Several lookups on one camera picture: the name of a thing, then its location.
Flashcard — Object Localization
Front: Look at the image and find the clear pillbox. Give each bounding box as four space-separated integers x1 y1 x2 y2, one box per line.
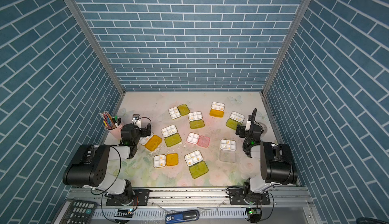
219 139 237 163

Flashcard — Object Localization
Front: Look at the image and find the pink pillbox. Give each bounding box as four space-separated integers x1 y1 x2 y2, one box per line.
186 133 210 148

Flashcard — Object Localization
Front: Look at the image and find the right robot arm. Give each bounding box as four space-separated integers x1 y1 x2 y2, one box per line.
225 124 298 205

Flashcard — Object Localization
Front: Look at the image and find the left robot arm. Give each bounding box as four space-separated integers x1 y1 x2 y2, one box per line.
63 123 152 207

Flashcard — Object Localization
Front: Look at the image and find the left orange pillbox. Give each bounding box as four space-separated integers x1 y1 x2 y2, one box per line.
139 133 162 152

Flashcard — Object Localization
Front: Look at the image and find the orange pillbox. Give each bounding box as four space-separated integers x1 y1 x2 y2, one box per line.
209 102 225 118
153 153 179 168
139 133 162 152

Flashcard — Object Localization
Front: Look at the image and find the pink pen cup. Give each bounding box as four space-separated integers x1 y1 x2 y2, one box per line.
105 123 124 140

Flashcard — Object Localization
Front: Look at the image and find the back orange pillbox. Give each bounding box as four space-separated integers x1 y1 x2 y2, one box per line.
209 102 225 118

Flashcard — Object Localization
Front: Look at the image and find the front orange pillbox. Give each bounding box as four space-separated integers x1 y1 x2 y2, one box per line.
153 153 179 168

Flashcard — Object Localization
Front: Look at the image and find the coloured pens bundle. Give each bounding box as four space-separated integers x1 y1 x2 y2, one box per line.
99 111 122 130

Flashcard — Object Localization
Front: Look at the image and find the left circuit board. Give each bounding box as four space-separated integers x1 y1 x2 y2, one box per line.
114 209 134 220

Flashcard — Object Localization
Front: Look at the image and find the circuit board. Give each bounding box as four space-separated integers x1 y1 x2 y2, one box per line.
246 208 262 224
114 209 134 220

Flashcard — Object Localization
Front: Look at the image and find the right circuit board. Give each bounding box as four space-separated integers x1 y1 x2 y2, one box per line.
246 208 262 224

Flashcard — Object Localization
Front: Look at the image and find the blue black usb device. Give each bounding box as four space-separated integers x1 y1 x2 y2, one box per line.
165 210 200 224

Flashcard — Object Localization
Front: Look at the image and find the black calculator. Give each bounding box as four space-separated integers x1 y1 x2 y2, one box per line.
51 199 97 224

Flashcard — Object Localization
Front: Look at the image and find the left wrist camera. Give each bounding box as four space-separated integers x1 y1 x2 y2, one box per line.
132 114 142 128

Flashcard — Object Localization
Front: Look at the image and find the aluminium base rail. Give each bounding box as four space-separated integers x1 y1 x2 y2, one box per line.
65 186 314 208

